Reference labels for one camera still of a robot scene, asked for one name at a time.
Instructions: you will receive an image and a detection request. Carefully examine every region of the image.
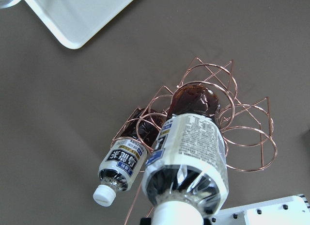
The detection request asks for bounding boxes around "tea bottle white cap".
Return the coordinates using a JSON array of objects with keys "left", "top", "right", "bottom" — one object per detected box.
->
[{"left": 93, "top": 108, "right": 164, "bottom": 207}]

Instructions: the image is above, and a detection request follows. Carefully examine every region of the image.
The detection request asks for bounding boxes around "cream serving tray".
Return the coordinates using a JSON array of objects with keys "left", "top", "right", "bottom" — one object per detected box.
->
[{"left": 25, "top": 0, "right": 133, "bottom": 49}]

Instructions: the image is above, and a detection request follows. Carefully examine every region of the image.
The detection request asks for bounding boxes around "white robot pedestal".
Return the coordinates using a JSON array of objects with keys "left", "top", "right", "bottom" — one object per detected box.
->
[{"left": 206, "top": 194, "right": 310, "bottom": 225}]

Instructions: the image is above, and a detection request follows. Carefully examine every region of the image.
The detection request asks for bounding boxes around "copper wire bottle basket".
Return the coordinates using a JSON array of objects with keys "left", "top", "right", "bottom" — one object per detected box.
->
[{"left": 110, "top": 57, "right": 278, "bottom": 225}]

